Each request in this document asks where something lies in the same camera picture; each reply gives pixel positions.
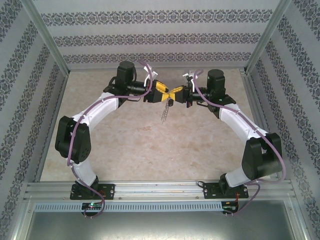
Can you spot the black-headed metal key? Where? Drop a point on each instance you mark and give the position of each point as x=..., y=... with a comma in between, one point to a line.
x=170, y=103

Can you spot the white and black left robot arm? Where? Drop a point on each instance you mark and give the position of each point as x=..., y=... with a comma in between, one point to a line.
x=72, y=142

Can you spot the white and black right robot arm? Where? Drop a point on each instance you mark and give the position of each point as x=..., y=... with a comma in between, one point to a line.
x=260, y=160

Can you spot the grey sheet metal panel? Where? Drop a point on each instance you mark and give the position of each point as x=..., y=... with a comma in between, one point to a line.
x=160, y=227

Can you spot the circuit board with green light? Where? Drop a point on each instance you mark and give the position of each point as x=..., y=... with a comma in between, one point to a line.
x=92, y=205

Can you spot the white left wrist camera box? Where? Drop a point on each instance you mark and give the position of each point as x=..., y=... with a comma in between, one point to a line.
x=153, y=73

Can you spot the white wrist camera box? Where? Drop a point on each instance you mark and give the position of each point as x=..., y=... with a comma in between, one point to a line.
x=153, y=73
x=187, y=74

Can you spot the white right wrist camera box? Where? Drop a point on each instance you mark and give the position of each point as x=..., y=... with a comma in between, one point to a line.
x=187, y=74

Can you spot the aluminium side rail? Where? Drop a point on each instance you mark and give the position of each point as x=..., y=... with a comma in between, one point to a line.
x=58, y=100
x=255, y=105

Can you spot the aluminium frame post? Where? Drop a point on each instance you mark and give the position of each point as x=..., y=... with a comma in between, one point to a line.
x=47, y=37
x=267, y=37

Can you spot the aluminium mounting rail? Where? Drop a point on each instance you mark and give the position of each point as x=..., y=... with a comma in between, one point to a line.
x=160, y=190

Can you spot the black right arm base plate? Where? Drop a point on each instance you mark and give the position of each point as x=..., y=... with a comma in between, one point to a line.
x=210, y=191

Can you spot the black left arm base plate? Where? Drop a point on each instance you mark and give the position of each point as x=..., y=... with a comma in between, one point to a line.
x=108, y=191

